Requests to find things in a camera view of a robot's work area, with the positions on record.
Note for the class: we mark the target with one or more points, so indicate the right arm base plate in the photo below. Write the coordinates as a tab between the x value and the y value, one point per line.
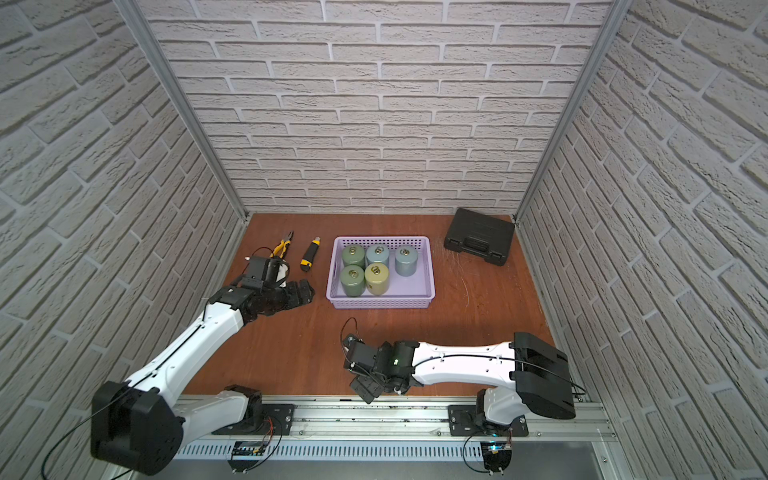
465	421

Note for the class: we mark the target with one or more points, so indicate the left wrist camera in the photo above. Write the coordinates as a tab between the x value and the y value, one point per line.
264	273

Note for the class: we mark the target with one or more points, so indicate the blue-grey canister back right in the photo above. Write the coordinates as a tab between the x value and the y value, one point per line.
406	260

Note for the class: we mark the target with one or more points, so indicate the aluminium corner post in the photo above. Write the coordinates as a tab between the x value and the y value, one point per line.
146	40
606	35

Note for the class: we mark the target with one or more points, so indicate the right aluminium corner post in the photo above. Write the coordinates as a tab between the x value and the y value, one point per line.
606	35

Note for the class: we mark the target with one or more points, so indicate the lavender plastic basket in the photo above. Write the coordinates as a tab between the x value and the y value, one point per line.
414	292

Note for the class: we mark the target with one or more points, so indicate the left controller board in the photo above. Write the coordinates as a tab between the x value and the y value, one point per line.
247	455

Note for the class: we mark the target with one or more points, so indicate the blue-grey canister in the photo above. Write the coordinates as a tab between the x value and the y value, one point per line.
377	253
406	260

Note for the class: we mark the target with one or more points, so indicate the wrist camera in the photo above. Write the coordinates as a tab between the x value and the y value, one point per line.
358	357
264	273

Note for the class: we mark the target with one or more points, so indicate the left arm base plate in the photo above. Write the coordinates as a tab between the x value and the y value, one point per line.
259	419

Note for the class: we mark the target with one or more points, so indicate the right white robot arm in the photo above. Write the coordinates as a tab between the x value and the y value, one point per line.
524	375

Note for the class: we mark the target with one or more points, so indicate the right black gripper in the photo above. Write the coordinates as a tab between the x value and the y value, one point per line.
360	386

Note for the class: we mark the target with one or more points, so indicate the dark green canister back left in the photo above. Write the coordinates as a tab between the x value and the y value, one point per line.
354	255

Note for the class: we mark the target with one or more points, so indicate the yellow black pliers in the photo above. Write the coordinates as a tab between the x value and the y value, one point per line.
281	249

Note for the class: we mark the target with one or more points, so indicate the left aluminium corner post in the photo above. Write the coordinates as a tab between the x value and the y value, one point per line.
146	40

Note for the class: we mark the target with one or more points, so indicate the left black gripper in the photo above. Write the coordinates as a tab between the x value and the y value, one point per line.
291	294

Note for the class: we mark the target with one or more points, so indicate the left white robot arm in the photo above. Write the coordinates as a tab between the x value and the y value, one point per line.
137	423

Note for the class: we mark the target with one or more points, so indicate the controller board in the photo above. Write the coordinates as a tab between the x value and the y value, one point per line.
496	457
247	455

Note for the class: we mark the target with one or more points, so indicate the yellow-green canister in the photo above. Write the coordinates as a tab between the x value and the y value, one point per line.
377	278

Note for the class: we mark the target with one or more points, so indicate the right controller board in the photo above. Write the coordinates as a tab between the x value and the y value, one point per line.
496	457

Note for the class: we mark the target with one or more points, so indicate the blue-grey canister back middle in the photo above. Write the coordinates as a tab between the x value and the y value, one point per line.
377	253

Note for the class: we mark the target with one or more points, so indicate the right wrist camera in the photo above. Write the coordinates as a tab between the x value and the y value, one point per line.
358	357

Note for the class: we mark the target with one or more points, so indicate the black plastic tool case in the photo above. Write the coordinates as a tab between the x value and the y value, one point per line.
481	235

